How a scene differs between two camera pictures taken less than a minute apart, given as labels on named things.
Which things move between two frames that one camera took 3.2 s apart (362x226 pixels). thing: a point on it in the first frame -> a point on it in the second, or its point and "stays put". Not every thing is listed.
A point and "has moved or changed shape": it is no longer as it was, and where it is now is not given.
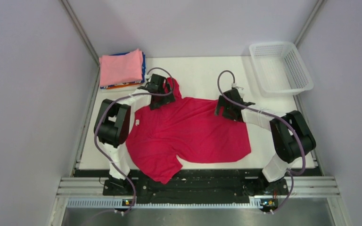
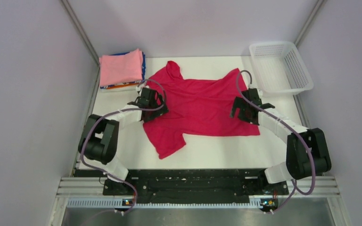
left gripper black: x=165 y=100 -> x=158 y=112
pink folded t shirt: x=121 y=68 stays put
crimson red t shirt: x=187 y=128 has moved or changed shape
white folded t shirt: x=130 y=88 stays put
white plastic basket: x=279 y=68 stays put
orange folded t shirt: x=122 y=86 stays put
